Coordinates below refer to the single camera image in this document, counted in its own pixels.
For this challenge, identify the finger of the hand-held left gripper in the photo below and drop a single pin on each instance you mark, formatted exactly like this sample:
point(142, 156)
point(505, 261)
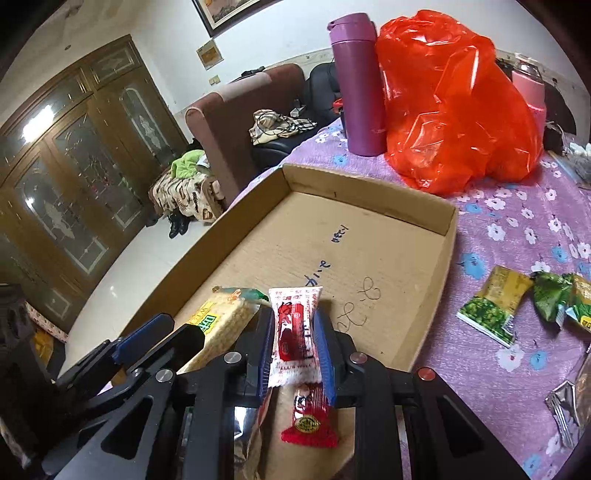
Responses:
point(138, 334)
point(184, 341)

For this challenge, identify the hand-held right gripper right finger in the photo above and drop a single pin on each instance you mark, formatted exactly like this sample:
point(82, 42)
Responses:
point(323, 355)

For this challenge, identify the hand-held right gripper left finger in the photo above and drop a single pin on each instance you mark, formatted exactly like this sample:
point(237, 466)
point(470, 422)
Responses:
point(265, 350)

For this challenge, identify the white red snack packet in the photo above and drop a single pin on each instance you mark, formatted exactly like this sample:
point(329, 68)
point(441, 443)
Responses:
point(293, 332)

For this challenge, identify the green cracker packet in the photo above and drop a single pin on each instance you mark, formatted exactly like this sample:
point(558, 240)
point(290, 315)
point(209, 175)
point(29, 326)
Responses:
point(221, 318)

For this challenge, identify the red snack packet black label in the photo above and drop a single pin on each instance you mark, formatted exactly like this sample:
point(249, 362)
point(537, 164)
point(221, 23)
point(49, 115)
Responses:
point(309, 424)

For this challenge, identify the cardboard box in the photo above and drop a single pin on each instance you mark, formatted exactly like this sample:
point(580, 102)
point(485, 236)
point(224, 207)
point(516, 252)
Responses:
point(323, 240)

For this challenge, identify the silver foil packet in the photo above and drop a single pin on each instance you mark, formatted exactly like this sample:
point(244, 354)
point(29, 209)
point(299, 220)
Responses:
point(570, 406)

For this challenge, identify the black shoes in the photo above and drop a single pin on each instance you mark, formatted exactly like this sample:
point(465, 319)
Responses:
point(178, 226)

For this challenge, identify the brown patterned blanket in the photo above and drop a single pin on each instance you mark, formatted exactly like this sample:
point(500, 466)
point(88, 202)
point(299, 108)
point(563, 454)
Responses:
point(180, 194)

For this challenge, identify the green cloth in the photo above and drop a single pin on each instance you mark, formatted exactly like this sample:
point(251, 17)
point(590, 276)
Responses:
point(184, 166)

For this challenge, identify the yellow green pea packet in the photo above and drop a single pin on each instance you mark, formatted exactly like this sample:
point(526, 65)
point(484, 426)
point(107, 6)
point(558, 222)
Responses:
point(494, 304)

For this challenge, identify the wooden cabinet with glass doors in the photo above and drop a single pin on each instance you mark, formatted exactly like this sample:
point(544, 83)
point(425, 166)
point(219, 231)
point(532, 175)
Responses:
point(92, 161)

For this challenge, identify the brown armchair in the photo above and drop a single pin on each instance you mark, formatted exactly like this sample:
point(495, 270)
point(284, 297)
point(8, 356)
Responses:
point(221, 138)

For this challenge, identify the plaid scarf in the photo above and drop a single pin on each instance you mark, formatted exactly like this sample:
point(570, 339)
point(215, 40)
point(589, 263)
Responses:
point(272, 127)

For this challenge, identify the dark green snack packet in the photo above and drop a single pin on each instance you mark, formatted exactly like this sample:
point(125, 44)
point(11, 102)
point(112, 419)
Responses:
point(581, 300)
point(551, 295)

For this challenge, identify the red plastic object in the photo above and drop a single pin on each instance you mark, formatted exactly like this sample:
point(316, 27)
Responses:
point(338, 110)

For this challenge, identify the purple thermos bottle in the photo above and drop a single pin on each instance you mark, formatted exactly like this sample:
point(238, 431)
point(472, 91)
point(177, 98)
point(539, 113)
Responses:
point(360, 92)

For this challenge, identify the red plastic bag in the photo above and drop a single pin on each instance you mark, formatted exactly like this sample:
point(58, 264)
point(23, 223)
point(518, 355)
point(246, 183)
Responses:
point(452, 106)

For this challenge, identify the black power adapter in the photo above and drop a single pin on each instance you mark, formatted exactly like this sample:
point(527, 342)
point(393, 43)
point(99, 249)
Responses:
point(554, 138)

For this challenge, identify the clear plastic bag with items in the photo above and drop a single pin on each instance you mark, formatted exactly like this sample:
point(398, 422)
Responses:
point(581, 161)

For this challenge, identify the jar with pink knitted sleeve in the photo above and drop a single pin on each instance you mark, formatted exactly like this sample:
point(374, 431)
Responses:
point(531, 92)

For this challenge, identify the small wall frame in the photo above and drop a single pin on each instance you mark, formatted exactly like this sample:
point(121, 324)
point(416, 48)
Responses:
point(211, 54)

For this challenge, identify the framed wall painting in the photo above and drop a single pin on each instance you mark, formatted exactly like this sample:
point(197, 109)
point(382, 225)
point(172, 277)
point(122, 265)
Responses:
point(221, 11)

